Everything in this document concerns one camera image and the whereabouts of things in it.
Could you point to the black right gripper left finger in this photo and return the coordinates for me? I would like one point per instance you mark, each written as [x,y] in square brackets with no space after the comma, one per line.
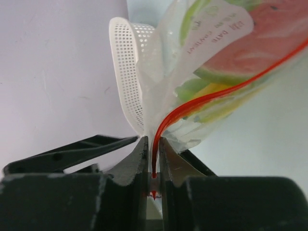
[86,200]

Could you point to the clear zip top bag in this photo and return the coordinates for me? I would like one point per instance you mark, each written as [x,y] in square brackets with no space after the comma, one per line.
[206,58]

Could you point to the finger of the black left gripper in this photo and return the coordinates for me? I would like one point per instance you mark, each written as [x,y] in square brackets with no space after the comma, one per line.
[59,159]

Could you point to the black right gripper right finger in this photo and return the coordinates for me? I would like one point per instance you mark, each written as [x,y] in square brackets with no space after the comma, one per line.
[194,200]

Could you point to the white perforated plastic basket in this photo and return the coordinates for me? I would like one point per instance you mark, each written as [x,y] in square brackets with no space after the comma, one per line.
[127,41]

